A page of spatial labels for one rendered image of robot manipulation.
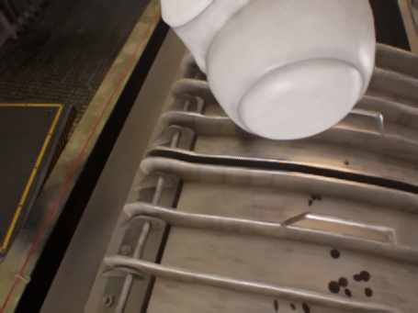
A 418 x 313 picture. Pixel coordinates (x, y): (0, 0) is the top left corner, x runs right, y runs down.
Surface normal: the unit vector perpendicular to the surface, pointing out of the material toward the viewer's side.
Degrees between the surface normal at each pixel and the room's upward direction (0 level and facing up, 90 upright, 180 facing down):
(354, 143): 90
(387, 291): 6
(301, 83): 67
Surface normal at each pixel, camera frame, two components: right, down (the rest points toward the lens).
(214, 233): -0.22, -0.58
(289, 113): 0.11, 0.87
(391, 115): -0.21, 0.81
